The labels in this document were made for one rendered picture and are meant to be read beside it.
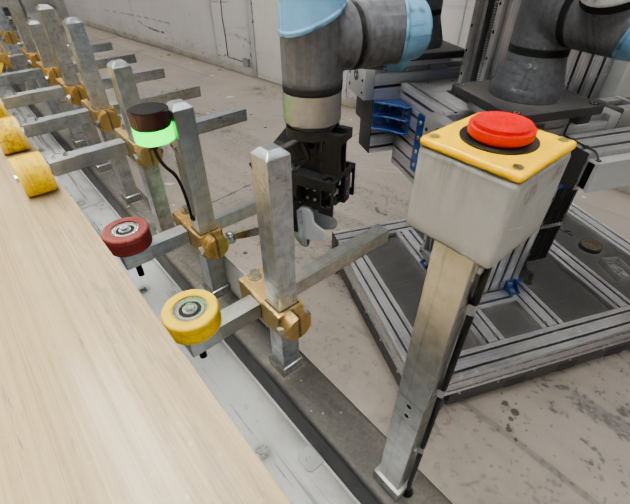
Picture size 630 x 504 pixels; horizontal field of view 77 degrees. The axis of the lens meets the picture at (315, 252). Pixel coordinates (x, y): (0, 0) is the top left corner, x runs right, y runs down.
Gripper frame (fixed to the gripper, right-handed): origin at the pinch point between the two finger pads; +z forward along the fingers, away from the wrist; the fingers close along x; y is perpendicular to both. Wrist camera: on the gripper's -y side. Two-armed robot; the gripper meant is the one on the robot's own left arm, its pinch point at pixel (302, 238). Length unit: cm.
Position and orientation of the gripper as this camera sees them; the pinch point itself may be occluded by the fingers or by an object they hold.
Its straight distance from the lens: 66.1
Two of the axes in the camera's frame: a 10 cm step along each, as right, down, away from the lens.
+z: 0.0, 7.7, 6.3
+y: 8.7, 3.1, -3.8
